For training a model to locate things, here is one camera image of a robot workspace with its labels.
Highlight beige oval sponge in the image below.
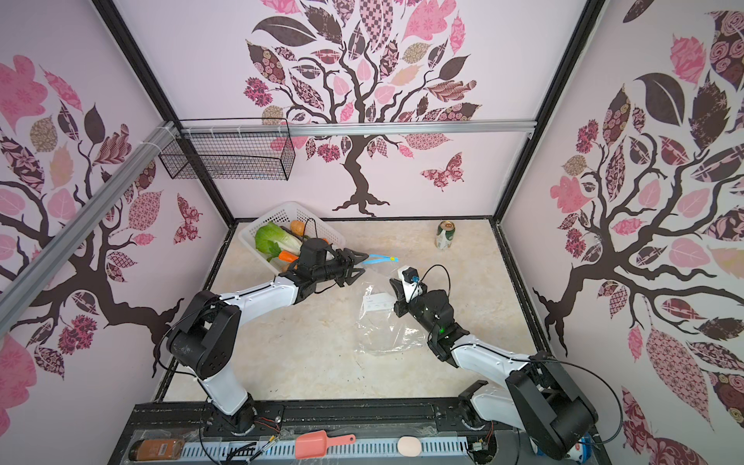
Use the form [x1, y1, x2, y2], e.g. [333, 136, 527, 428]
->
[396, 436, 424, 457]

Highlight green beverage can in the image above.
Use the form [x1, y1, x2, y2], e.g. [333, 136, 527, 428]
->
[435, 220, 455, 250]

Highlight silver aluminium rail back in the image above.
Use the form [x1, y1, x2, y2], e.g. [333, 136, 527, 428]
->
[180, 119, 537, 138]

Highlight green napa cabbage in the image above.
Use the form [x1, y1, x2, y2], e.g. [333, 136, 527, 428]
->
[255, 222, 302, 262]

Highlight silver aluminium rail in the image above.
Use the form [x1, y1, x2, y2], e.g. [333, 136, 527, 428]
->
[180, 119, 537, 138]
[1, 121, 178, 334]

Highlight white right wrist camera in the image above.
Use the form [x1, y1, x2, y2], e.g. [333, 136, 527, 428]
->
[398, 267, 420, 303]

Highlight white yogurt bottle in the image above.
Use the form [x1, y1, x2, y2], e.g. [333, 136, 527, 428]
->
[565, 442, 592, 464]

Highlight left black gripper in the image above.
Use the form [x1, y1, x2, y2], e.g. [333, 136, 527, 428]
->
[314, 247, 369, 287]

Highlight white plastic perforated basket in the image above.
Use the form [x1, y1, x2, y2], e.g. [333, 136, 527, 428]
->
[238, 203, 346, 275]

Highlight pink plastic scoop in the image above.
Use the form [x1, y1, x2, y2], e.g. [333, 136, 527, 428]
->
[294, 430, 357, 460]

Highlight black wire wall basket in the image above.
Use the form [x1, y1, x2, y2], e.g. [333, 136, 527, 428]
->
[159, 116, 296, 181]

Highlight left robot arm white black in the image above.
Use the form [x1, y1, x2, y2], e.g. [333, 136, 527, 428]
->
[165, 238, 369, 436]

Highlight silver aluminium rail left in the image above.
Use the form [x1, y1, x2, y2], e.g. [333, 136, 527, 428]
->
[1, 121, 178, 334]

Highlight orange carrot with leaves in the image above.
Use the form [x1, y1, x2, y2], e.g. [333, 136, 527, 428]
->
[276, 250, 298, 264]

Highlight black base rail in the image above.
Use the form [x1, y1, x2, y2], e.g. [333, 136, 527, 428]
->
[110, 397, 534, 464]

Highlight small orange fruit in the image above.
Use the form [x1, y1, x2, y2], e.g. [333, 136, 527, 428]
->
[290, 220, 306, 238]

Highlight clear zip top bag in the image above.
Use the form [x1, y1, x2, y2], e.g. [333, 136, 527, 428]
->
[354, 254, 425, 356]

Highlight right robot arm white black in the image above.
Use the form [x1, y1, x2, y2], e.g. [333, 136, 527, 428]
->
[356, 267, 599, 464]

